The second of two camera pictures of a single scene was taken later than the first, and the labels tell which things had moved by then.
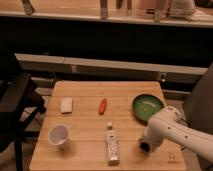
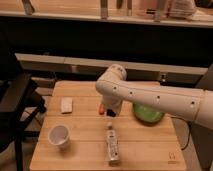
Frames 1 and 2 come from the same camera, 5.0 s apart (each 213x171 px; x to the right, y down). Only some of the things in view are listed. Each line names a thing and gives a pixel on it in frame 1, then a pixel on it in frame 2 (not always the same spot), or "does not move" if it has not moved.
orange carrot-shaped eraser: [102, 106] does not move
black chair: [20, 105] does not move
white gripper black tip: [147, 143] → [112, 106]
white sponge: [66, 104] does not move
